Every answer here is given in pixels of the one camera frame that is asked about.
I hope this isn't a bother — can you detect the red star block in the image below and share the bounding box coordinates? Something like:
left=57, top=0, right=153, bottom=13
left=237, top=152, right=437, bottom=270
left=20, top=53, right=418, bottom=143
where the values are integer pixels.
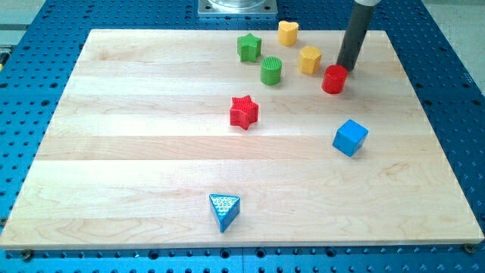
left=230, top=96, right=258, bottom=130

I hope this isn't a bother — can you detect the blue triangle block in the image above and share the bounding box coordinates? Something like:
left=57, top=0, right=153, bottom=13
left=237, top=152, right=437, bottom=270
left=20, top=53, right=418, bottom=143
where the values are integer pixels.
left=209, top=193, right=241, bottom=233

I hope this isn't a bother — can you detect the green cylinder block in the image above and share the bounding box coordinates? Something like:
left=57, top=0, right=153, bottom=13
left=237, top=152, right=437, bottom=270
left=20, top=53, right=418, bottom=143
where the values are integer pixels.
left=260, top=56, right=283, bottom=86

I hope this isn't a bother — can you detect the light wooden board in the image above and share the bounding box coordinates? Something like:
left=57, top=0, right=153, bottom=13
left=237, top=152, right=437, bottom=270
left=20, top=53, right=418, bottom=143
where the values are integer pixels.
left=1, top=30, right=483, bottom=249

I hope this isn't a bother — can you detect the green star block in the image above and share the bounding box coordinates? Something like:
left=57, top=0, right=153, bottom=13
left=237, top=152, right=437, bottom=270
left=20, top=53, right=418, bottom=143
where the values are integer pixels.
left=236, top=33, right=262, bottom=62

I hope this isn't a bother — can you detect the blue cube block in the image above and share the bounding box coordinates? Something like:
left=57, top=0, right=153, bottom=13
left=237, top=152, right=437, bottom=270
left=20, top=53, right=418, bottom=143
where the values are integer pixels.
left=333, top=119, right=369, bottom=157

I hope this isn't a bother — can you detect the red cylinder block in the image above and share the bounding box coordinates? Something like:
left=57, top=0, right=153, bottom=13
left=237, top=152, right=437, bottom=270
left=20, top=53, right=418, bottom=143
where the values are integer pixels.
left=321, top=64, right=348, bottom=94

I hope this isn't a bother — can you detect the yellow heart block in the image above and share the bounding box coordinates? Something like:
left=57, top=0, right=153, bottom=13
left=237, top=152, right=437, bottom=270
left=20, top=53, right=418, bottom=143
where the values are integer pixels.
left=277, top=20, right=299, bottom=46

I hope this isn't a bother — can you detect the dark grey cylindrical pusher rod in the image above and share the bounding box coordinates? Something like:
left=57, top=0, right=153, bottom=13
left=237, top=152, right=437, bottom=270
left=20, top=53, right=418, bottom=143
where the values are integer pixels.
left=336, top=0, right=380, bottom=72

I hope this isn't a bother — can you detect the blue perforated metal table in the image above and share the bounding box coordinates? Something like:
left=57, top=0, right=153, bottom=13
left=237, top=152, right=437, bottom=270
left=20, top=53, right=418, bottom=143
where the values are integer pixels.
left=1, top=1, right=484, bottom=272

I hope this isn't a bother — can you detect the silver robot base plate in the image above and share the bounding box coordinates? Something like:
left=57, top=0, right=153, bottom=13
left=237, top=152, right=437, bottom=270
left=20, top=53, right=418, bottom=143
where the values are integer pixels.
left=198, top=0, right=278, bottom=16

